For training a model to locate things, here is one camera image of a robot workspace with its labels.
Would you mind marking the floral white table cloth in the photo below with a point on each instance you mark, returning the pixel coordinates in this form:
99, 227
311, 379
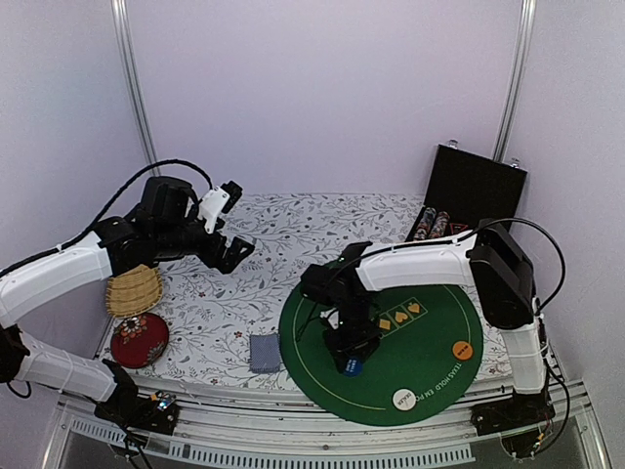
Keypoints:
211, 316

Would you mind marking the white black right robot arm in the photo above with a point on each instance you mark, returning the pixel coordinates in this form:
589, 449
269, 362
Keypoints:
487, 258

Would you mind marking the blue blind button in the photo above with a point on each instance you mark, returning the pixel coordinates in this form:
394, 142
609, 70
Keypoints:
353, 367

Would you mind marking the blue playing card deck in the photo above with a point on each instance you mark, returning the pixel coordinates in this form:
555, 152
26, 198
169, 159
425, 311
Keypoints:
265, 355

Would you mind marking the aluminium frame post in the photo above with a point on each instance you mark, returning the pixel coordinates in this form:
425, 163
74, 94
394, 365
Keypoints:
520, 57
123, 34

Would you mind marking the woven bamboo basket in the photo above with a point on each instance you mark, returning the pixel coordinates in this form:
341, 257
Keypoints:
134, 292

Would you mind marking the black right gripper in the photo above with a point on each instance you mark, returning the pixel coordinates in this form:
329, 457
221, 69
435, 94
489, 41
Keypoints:
338, 348

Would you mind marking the white dealer button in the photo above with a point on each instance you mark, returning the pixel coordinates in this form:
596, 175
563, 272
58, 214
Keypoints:
404, 399

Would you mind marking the round green poker mat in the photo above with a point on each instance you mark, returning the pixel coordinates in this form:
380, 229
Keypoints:
415, 353

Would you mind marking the left aluminium frame post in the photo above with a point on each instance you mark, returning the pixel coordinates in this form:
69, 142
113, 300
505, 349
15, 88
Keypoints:
123, 34

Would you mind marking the black poker chip case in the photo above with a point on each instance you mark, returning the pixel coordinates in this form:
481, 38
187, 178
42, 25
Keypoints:
470, 188

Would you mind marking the red floral round cushion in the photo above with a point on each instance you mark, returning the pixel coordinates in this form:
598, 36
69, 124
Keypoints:
139, 341

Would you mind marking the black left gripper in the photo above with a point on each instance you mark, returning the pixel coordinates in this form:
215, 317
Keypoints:
231, 259

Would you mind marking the right aluminium frame post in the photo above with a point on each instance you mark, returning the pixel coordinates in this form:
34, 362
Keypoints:
520, 57

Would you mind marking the orange blind button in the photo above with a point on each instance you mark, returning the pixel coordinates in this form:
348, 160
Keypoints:
463, 350

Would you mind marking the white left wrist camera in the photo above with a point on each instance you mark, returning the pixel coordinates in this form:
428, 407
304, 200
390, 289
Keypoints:
216, 202

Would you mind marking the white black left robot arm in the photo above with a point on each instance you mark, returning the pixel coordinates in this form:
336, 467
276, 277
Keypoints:
169, 223

